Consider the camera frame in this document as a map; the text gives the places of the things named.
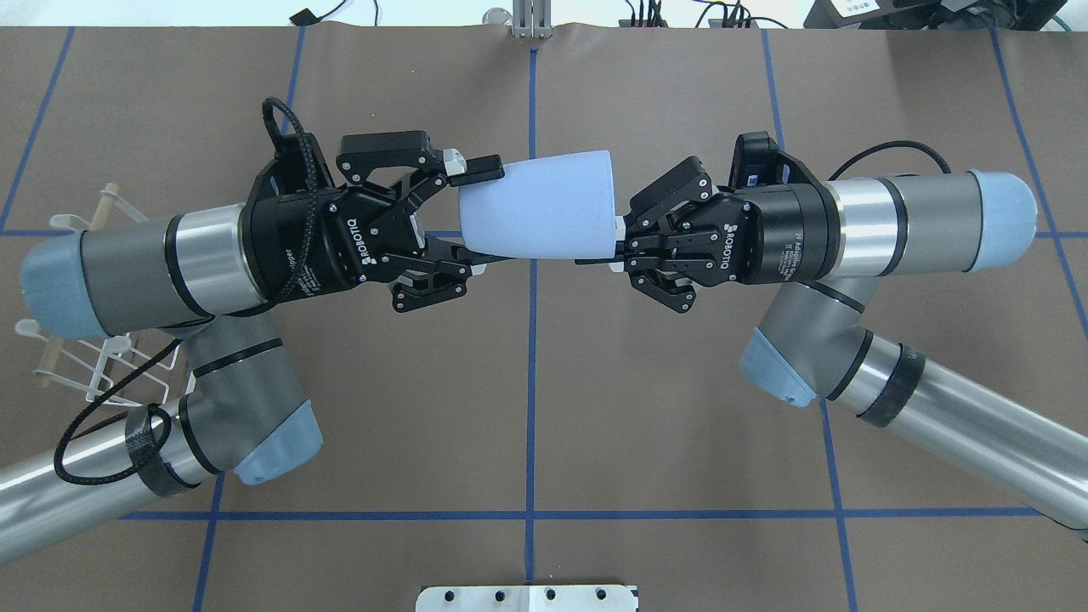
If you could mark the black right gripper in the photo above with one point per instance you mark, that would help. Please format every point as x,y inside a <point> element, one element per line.
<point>778,236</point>

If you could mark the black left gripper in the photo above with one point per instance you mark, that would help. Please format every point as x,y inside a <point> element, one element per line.
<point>293,252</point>

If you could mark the light blue cup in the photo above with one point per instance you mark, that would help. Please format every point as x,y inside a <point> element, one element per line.
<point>553,207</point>

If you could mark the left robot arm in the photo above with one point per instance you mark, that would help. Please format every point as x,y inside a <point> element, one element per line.
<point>223,395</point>

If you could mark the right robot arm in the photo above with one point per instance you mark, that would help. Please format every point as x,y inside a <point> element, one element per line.
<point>878,279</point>

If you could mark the small black device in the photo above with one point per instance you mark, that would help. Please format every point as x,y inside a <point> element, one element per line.
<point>304,18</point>

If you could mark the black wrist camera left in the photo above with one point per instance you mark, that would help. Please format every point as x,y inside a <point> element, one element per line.
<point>297,165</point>

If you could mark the aluminium frame post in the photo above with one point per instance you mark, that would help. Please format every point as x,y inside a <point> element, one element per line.
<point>532,19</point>

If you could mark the white wire cup holder rack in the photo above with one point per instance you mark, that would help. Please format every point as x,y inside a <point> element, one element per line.
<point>86,367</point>

